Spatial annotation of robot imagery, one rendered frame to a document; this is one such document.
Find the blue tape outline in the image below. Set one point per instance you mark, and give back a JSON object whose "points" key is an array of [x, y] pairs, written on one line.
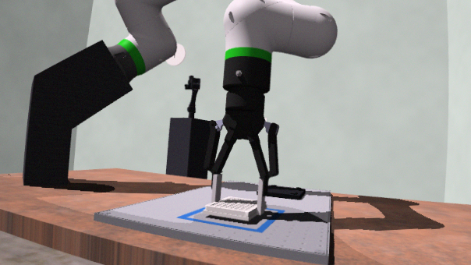
{"points": [[262, 228]]}

